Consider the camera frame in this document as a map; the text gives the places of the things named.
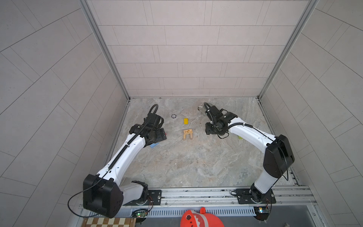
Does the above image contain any dragon picture wooden block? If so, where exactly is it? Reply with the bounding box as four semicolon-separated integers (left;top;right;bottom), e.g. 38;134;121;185
183;129;193;135

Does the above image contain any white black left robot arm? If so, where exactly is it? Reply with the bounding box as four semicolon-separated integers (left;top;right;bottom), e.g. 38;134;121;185
82;112;166;218

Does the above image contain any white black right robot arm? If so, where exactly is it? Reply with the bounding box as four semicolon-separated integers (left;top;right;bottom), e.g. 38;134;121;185
198;102;295;203

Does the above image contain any light blue block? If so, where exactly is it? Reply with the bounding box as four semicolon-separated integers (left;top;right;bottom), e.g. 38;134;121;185
150;143;159;148

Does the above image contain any red plush toy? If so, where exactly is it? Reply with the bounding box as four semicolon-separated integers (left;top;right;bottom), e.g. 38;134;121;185
180;207;224;227

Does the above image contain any checkered chess board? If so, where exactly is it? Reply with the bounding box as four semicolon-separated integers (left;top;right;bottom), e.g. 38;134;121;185
81;218;136;227

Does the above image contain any aluminium corner profile left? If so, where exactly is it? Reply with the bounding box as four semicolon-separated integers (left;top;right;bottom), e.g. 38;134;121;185
78;0;130;100

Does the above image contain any aluminium corner profile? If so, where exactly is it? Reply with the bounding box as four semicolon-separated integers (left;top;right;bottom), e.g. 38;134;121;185
78;0;130;100
257;0;320;99

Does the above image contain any aluminium corner profile right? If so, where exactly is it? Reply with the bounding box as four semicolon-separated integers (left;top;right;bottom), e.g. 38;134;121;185
257;0;320;99

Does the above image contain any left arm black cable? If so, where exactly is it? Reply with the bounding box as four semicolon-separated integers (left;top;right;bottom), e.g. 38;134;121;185
67;175;105;218

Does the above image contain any aluminium mounting rail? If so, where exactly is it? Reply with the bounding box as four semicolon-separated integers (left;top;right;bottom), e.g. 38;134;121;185
148;185;317;208

